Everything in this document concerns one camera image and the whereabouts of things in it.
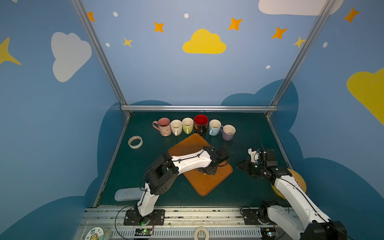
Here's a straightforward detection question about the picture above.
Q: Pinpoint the lavender mug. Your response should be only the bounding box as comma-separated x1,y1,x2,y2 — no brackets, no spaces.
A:
221,125,236,141

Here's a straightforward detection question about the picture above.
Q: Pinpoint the light blue mug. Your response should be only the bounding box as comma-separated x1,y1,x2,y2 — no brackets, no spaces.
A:
209,119,222,136

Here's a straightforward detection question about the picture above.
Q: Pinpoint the orange plastic tray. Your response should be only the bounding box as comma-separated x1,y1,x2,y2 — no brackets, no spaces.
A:
168,134,233,196

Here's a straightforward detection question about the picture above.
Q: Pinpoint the black skull mug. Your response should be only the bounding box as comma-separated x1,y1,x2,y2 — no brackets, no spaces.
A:
194,115,209,136

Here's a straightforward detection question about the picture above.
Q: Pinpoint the light green mug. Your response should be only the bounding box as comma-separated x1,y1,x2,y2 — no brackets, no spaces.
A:
182,118,194,135

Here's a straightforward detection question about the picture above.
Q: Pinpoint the cream white mug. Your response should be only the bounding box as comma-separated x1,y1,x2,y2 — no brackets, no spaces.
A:
171,120,183,136

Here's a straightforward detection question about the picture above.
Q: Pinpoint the pink ghost mug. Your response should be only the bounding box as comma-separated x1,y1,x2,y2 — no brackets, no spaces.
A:
153,118,172,137

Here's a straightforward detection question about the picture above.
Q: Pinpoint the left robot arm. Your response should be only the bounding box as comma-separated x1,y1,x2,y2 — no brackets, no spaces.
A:
132,147,229,225

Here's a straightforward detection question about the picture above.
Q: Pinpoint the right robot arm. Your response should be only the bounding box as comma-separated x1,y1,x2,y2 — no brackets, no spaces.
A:
238,149,348,240

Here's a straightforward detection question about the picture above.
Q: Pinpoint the yellow plastic basket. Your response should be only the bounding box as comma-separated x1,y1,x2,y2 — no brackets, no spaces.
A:
271,169,307,200

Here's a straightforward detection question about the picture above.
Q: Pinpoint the white tape roll front centre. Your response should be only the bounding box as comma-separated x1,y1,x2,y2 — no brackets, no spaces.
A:
193,227,210,240

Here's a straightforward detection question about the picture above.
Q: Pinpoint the masking tape roll on table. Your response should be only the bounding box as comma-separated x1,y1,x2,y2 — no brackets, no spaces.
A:
128,136,143,150

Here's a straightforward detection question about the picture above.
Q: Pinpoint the grey sponge pad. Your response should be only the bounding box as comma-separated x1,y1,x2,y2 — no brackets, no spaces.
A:
114,188,144,202

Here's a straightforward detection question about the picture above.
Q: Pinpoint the green label sticker roll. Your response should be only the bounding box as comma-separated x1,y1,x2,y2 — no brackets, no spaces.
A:
84,227,105,240

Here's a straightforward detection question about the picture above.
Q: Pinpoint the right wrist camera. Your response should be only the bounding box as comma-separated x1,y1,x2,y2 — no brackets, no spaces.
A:
248,148,260,163

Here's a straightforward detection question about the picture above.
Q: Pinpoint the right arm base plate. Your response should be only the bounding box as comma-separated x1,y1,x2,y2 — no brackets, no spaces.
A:
240,208,275,225

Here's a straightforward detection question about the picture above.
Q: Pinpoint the aluminium frame right post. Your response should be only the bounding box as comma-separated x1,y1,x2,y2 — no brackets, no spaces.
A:
266,0,337,119

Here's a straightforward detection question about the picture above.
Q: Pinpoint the aluminium frame post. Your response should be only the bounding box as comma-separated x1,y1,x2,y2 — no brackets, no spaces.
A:
266,0,337,119
71,0,127,108

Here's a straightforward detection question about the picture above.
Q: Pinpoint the aluminium front rail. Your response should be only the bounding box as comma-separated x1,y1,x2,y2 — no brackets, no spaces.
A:
73,206,334,240

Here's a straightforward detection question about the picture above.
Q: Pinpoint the aluminium frame back bar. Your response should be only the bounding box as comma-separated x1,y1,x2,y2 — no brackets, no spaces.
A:
121,105,278,112

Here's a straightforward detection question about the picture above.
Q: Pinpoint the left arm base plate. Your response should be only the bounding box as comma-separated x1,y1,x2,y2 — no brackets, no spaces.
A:
124,210,165,226

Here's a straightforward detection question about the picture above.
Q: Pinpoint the aluminium frame left post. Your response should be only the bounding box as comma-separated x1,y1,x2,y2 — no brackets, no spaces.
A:
71,0,127,108

